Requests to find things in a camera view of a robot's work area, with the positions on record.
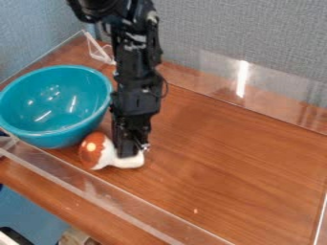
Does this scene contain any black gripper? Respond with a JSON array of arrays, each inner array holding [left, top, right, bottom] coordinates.
[[111, 76, 165, 158]]

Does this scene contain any brown white toy mushroom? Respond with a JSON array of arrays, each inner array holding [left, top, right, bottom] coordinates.
[[78, 131, 145, 170]]

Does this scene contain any blue plastic bowl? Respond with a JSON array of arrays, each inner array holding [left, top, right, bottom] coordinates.
[[0, 65, 113, 148]]

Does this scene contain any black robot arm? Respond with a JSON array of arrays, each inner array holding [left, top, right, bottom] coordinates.
[[67, 0, 169, 158]]

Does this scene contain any clear acrylic front barrier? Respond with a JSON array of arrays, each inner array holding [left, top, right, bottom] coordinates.
[[0, 131, 234, 245]]

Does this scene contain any clear acrylic barrier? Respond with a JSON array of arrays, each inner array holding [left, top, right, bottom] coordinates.
[[98, 41, 327, 135], [0, 131, 234, 245]]

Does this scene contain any clear acrylic back barrier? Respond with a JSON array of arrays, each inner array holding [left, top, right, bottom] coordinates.
[[98, 41, 327, 135]]

